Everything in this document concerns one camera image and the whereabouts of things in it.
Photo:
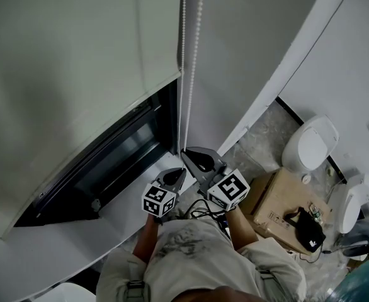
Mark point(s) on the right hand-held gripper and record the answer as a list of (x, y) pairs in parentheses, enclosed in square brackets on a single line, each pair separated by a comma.
[(230, 189)]

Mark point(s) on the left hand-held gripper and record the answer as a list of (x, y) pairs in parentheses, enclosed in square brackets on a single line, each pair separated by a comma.
[(157, 200)]

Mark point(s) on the white roller blind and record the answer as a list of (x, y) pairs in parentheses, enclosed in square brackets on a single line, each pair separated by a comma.
[(61, 74)]

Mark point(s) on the person's right forearm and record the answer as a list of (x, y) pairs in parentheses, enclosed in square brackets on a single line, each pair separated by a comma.
[(239, 231)]

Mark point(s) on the person's left forearm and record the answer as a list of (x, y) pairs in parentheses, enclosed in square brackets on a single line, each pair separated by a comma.
[(146, 241)]

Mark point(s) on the brown cardboard box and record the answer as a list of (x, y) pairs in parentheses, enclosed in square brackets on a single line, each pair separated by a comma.
[(272, 197)]

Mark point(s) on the grey window latch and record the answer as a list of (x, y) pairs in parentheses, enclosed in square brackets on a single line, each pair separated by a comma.
[(95, 204)]

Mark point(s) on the person's beige shirt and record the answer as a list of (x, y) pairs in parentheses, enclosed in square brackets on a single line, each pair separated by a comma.
[(203, 263)]

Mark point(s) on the small white round disc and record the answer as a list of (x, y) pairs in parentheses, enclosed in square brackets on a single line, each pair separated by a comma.
[(306, 178)]

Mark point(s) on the white toilet with closed lid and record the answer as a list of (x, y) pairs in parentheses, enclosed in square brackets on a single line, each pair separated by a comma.
[(310, 143)]

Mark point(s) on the white window sill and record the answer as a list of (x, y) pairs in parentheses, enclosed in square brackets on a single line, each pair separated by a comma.
[(77, 247)]

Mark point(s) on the black pouch bag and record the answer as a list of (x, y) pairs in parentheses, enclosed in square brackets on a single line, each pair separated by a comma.
[(307, 231)]

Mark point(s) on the person's head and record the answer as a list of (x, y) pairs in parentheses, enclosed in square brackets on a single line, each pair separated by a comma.
[(222, 294)]

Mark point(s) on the white toilet with side panel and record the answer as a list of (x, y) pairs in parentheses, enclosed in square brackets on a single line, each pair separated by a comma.
[(354, 203)]

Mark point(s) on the white ceramic basin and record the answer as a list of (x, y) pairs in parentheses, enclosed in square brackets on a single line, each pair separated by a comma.
[(68, 293)]

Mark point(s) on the grey round appliance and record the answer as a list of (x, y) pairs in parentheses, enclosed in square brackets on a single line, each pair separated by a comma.
[(361, 247)]

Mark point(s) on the dark window frame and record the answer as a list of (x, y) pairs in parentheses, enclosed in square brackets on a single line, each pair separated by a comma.
[(109, 156)]

